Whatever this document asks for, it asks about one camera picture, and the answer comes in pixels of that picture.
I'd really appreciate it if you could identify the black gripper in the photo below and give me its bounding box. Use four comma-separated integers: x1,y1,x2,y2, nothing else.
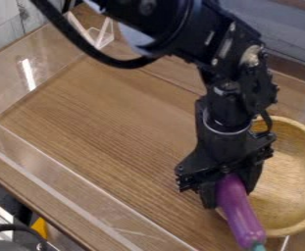
174,98,276,209

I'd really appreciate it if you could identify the purple toy eggplant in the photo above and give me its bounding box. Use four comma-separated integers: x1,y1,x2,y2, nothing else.
215,175,266,251

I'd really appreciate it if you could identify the brown wooden bowl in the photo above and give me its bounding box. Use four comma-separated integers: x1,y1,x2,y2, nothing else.
249,116,305,237

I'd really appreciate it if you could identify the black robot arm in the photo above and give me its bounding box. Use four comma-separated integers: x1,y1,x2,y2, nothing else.
31,0,278,209

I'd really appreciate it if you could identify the yellow black device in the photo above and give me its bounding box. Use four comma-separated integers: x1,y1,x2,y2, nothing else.
9,217,64,251

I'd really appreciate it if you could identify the clear acrylic tray wall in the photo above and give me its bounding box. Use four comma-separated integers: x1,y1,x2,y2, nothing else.
0,11,305,251

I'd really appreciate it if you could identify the clear acrylic corner bracket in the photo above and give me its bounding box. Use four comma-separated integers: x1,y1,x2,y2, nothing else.
67,12,114,50

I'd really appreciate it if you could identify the black cable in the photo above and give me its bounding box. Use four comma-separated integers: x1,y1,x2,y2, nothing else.
0,224,47,251

